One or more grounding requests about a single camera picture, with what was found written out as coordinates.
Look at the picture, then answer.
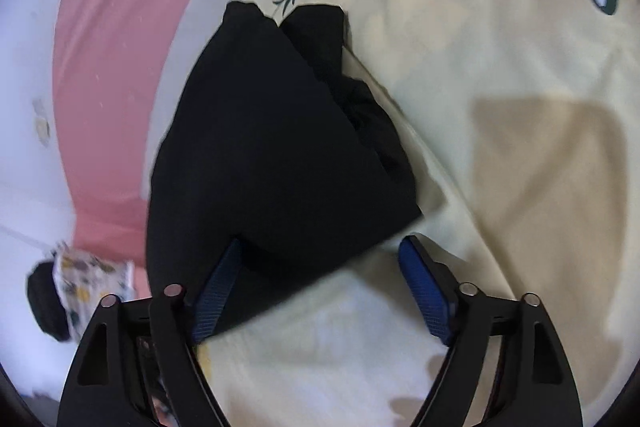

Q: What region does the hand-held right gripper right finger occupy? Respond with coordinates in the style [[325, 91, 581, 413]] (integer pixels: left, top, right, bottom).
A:
[[398, 235, 584, 427]]

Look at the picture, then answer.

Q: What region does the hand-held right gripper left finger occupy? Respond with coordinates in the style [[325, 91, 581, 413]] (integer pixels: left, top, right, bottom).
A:
[[56, 238, 247, 427]]

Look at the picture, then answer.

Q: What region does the black jacket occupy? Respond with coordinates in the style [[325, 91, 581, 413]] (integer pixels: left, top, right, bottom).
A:
[[145, 0, 426, 343]]

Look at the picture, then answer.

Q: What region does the pineapple print white cloth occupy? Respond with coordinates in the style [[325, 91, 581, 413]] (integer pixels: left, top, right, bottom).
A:
[[51, 241, 137, 340]]

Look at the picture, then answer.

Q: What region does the dark cloth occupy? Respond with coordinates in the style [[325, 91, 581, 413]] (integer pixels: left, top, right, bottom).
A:
[[26, 258, 73, 342]]

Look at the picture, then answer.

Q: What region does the pineapple print yellow duvet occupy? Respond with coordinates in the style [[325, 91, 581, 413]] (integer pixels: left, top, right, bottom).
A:
[[150, 0, 638, 427]]

